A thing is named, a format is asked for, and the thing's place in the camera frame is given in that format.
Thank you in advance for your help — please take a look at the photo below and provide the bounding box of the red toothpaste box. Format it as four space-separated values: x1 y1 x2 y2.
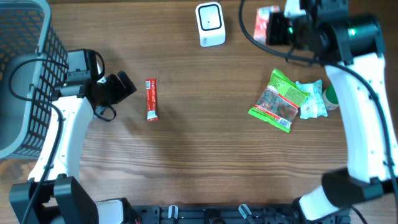
146 78 159 121

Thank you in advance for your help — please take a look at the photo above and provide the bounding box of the small red carton box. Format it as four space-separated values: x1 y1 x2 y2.
253 6 280 45

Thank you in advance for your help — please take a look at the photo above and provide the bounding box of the green lid jar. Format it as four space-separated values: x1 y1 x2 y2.
322 85 339 110

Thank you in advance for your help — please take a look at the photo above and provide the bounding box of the green snack bag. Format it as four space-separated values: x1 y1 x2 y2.
248 68 310 133

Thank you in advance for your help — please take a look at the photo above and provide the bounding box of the light blue wipes packet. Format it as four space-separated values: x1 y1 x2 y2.
295 80 328 119

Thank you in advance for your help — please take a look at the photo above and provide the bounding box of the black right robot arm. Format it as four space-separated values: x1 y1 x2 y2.
283 1 397 223

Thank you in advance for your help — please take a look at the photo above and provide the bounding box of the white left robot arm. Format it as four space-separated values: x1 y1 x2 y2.
9 71 140 223

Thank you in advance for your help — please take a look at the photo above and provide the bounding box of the white barcode scanner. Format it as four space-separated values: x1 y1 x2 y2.
195 1 226 47

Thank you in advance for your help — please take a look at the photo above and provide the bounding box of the grey plastic basket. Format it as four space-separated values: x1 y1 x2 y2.
1 1 68 159

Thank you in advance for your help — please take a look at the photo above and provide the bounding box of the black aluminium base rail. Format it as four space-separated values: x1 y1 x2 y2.
124 203 351 224

